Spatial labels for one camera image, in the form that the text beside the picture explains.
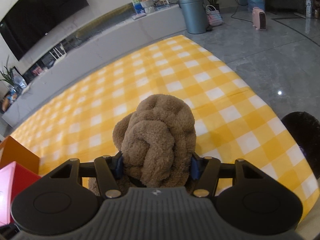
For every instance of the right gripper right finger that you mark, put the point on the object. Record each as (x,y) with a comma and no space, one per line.
(205,173)

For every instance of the teddy bear on console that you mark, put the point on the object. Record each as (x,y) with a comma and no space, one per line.
(148,6)

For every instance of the yellow checkered tablecloth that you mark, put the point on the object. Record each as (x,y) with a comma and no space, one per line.
(231,121)

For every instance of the black wall television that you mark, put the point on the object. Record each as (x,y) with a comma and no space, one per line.
(30,20)

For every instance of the orange storage box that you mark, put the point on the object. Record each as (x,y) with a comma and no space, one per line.
(11,150)

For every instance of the red box lid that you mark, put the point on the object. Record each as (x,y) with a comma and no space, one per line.
(14,178)

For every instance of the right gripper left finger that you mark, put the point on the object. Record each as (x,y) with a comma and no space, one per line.
(108,170)

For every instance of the pink woven basket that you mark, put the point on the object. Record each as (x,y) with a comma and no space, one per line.
(214,17)

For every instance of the pink space heater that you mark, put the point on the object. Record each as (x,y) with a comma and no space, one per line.
(259,18)

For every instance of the grey metal trash bin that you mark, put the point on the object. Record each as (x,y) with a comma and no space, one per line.
(195,16)

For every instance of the white marble TV console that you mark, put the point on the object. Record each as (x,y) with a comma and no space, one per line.
(104,48)

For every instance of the brown fluffy plush toy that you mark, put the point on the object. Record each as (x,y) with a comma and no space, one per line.
(157,142)

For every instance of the green plant glass vase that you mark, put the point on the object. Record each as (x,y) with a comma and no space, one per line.
(12,77)

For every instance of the white wifi router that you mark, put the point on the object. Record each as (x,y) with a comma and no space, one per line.
(58,52)

